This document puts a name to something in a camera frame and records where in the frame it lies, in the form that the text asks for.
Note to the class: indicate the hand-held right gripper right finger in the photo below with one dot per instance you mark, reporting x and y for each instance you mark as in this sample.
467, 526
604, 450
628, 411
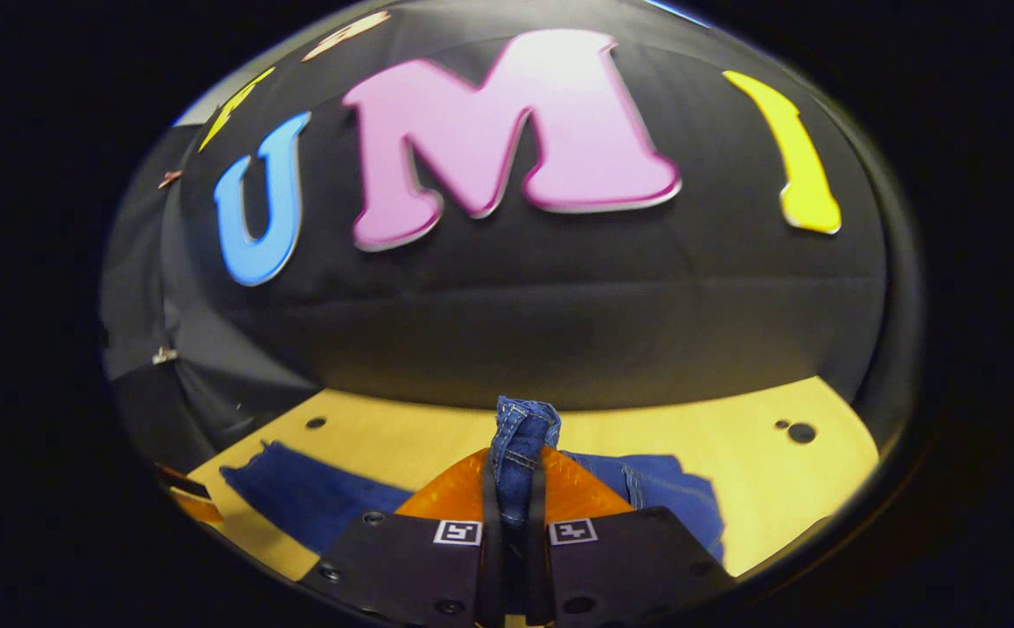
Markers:
629, 567

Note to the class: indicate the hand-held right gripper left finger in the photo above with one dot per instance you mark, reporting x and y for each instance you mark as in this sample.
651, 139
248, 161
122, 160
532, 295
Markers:
402, 567

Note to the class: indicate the small white clip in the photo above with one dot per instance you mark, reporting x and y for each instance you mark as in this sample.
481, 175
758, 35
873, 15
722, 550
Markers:
164, 355

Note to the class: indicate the blue denim jeans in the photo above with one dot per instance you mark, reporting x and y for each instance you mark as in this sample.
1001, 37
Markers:
315, 497

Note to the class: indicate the black backdrop cloth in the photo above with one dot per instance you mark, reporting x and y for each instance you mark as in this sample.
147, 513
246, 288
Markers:
559, 296

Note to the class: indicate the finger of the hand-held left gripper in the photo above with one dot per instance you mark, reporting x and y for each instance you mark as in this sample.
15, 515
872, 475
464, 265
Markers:
193, 501

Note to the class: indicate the brown cloth clip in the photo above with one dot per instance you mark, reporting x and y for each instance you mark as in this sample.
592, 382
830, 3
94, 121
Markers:
169, 179

